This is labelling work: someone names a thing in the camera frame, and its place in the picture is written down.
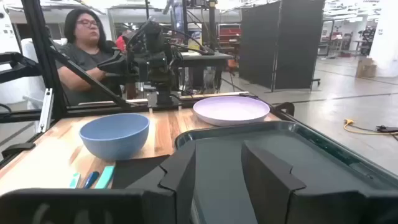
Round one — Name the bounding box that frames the lavender plate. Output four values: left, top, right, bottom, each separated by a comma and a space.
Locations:
192, 95, 271, 127

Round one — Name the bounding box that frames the yellow extension cable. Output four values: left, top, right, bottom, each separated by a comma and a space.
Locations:
343, 118, 398, 136

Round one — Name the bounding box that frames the dark green plastic tray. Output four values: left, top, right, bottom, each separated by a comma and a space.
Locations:
174, 120, 398, 224

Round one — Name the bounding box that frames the blue bowl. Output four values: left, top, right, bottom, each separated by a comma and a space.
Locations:
78, 113, 150, 162

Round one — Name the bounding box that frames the black table clamp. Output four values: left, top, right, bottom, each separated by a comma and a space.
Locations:
274, 101, 295, 118
1, 142, 37, 159

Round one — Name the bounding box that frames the iridescent fork with blue handle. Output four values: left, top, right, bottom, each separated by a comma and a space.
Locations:
83, 170, 100, 190

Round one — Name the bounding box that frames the black folding partition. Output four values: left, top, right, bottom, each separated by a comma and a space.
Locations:
238, 0, 326, 93

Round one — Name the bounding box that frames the silver angle bracket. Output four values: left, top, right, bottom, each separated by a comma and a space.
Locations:
36, 88, 54, 134

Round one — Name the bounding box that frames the knife with patterned handle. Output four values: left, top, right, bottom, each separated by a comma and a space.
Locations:
68, 172, 81, 190

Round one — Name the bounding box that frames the red storage rack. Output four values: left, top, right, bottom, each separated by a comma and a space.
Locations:
218, 24, 243, 54

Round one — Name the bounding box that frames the person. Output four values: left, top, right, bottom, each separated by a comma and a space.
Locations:
55, 8, 125, 106

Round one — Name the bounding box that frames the black power plug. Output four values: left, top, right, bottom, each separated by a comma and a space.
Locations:
375, 124, 398, 134

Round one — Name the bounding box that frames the cardboard box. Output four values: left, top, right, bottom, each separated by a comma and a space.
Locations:
355, 57, 377, 79

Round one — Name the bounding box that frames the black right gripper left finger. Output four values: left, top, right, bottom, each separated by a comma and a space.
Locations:
126, 141, 197, 224

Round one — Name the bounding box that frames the spoon with teal handle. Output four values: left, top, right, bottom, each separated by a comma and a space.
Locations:
94, 165, 116, 190

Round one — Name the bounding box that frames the black cloth napkin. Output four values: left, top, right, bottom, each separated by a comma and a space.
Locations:
111, 154, 171, 190

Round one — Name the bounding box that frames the black desk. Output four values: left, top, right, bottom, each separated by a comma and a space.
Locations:
178, 50, 234, 94

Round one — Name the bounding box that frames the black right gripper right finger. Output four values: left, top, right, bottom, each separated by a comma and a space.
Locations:
241, 139, 307, 224

